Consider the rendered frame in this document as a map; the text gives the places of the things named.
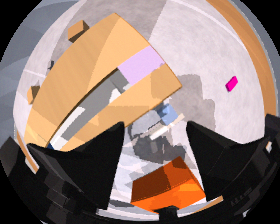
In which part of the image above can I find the small magenta block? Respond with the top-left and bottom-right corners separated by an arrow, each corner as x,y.
225,76 -> 237,92

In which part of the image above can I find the small blue block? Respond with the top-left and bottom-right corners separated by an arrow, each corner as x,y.
157,104 -> 179,125

